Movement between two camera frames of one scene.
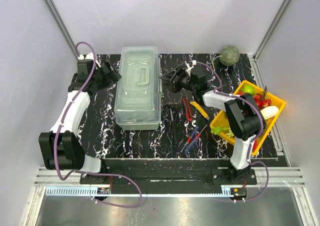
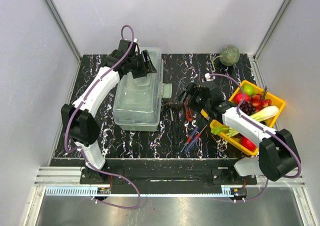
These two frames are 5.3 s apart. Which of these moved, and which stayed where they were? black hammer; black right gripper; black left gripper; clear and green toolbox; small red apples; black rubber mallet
Moved: black right gripper; black left gripper
Stayed: black hammer; black rubber mallet; clear and green toolbox; small red apples
